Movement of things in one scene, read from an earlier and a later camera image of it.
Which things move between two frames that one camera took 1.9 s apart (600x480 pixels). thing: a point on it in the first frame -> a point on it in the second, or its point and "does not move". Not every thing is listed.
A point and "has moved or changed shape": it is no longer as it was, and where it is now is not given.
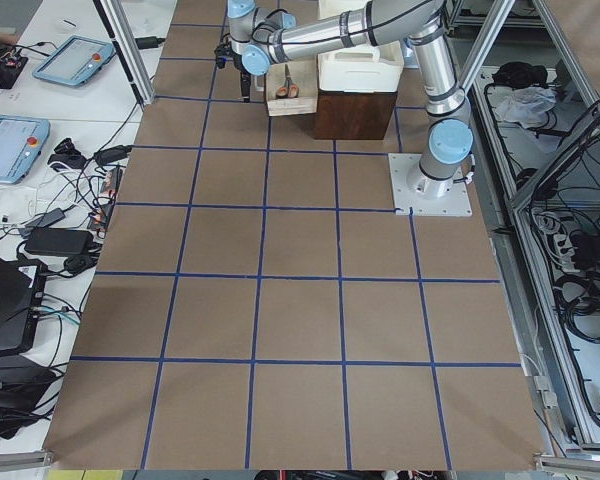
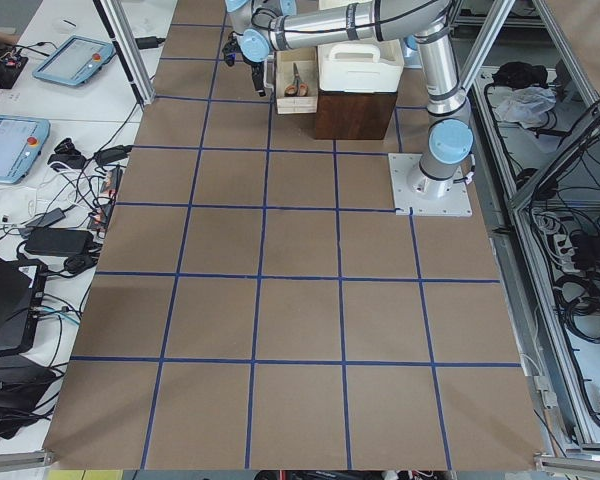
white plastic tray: (363, 68) does not move
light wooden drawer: (302, 72) has moved or changed shape
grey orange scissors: (289, 89) has moved or changed shape
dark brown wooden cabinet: (353, 115) does not move
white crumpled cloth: (527, 106) does not move
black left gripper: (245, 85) -> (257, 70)
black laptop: (9, 309) does not move
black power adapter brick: (59, 241) does not move
